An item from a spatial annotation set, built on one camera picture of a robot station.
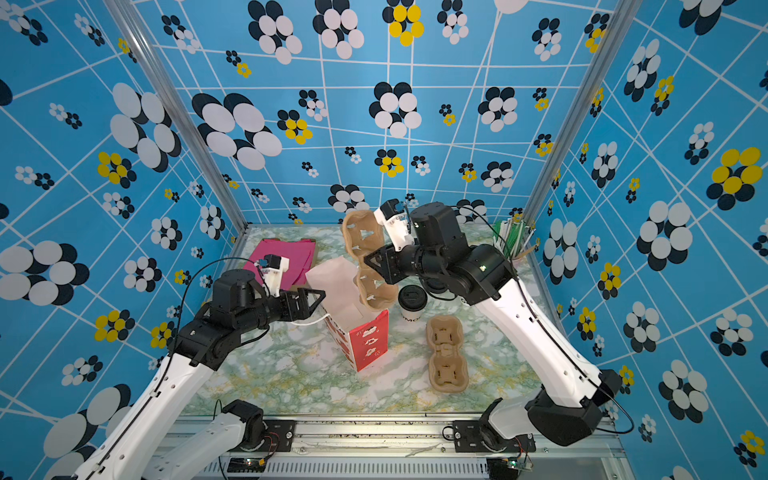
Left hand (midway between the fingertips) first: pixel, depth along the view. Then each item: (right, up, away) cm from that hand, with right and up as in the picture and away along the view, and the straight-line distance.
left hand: (314, 293), depth 70 cm
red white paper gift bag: (+11, -9, -1) cm, 15 cm away
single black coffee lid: (+24, -3, +14) cm, 28 cm away
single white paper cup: (+24, -10, +20) cm, 33 cm away
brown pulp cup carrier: (+34, -23, +12) cm, 43 cm away
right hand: (+14, +9, -9) cm, 19 cm away
